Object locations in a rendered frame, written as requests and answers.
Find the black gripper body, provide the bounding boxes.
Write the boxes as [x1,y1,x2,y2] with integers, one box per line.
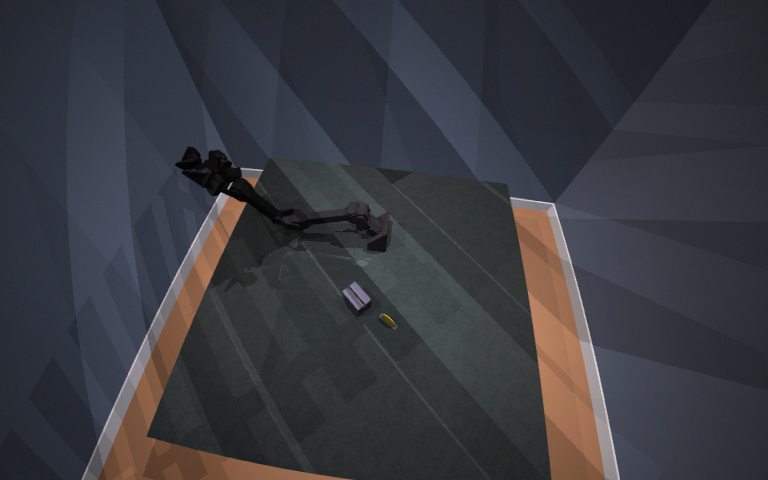
[181,147,226,196]

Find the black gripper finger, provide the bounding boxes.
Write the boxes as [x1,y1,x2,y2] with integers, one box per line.
[182,167,212,188]
[175,154,199,170]

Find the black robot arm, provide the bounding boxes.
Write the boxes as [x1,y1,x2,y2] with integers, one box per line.
[208,150,383,237]

